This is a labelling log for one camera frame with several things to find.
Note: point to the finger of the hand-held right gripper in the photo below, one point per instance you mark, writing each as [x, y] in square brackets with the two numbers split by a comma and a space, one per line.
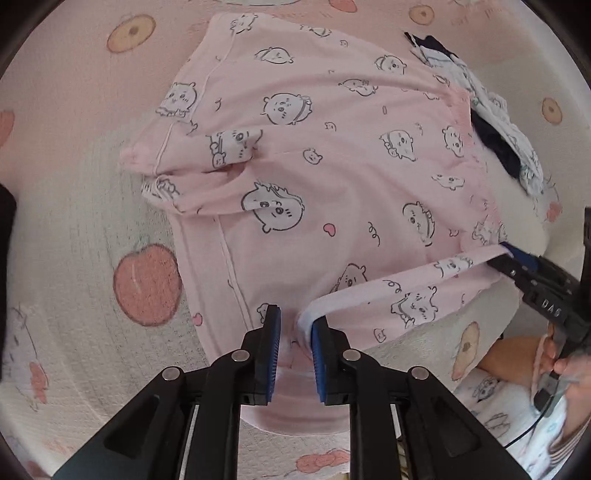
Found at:
[505, 268]
[521, 256]

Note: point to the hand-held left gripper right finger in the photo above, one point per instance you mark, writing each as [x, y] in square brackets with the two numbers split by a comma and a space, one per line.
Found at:
[318, 364]

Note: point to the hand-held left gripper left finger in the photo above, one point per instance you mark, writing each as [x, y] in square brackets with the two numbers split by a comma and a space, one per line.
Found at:
[273, 350]

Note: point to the white blue printed garment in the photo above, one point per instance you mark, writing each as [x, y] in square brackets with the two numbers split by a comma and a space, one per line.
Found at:
[503, 124]

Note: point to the pink printed pajama pants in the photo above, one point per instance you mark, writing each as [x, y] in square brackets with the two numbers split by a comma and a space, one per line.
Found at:
[346, 184]

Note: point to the person's right forearm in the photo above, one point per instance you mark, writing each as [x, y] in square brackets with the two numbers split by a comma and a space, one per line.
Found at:
[508, 360]

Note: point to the person's right hand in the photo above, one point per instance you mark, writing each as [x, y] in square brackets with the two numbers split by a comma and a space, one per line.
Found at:
[577, 374]

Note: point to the navy garment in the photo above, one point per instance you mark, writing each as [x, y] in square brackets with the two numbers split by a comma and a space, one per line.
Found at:
[494, 143]

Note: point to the pink white printed blanket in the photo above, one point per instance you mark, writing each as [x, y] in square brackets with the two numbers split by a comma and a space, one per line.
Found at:
[92, 207]

